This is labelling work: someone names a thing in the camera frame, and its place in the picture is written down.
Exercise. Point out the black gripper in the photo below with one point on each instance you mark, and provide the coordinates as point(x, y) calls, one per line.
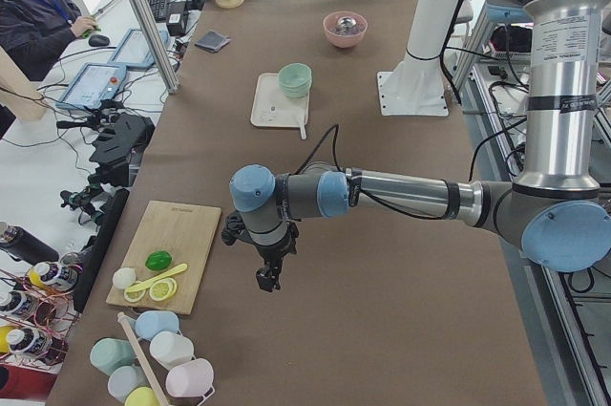
point(275, 250)

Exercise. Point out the green bowl robot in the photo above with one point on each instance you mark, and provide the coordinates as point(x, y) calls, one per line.
point(305, 82)
point(295, 73)

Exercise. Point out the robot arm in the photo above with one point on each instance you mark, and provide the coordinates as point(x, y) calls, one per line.
point(550, 211)

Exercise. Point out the lemon slice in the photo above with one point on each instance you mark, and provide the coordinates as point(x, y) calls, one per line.
point(163, 289)

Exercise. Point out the wooden cutting board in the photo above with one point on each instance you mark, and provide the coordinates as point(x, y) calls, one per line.
point(169, 235)

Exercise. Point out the green lime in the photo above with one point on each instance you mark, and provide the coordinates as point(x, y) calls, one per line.
point(158, 260)

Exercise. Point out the white mug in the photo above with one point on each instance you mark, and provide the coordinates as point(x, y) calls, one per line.
point(171, 349)

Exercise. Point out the pink mug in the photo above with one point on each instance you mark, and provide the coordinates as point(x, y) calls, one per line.
point(191, 379)

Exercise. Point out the blue mug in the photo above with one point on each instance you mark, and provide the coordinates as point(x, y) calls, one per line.
point(152, 322)

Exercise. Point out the yellow plastic knife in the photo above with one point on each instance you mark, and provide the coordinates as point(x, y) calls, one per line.
point(149, 282)

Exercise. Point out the white garlic toy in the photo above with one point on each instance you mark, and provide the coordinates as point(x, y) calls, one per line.
point(124, 277)

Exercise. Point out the wooden mug rack pole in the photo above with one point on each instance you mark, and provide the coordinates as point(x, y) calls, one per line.
point(124, 321)

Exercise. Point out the white ceramic spoon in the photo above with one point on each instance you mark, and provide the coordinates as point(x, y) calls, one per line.
point(301, 124)

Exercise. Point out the beige rabbit tray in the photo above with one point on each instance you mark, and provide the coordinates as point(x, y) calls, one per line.
point(272, 109)

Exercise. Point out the yellow mug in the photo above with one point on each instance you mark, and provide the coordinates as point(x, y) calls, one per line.
point(142, 396)

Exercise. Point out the green mug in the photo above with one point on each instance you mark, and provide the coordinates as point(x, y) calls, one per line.
point(109, 354)

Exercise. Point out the grey mug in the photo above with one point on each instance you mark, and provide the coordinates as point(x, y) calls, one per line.
point(124, 380)

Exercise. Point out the green bowl on tray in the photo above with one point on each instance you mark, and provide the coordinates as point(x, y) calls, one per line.
point(295, 92)

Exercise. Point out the grey purple cloth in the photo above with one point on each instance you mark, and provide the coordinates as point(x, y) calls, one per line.
point(212, 42)

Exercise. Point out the black water bottle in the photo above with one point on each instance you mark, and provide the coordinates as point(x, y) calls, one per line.
point(21, 245)

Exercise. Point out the pink bowl with ice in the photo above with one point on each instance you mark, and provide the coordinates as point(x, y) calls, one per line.
point(344, 40)

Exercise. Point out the teach pendant tablet near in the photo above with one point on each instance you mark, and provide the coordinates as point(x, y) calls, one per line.
point(93, 84)

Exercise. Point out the teach pendant tablet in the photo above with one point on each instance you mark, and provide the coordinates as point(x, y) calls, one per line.
point(133, 51)
point(93, 84)

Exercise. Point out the teach pendant tablet far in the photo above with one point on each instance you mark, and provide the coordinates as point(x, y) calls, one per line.
point(133, 51)

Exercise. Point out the black computer mouse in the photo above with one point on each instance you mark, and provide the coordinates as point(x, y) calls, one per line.
point(98, 41)

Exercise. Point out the seated person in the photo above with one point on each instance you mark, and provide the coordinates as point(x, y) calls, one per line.
point(35, 33)

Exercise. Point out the aluminium frame post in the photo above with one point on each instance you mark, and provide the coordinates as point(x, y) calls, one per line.
point(149, 29)

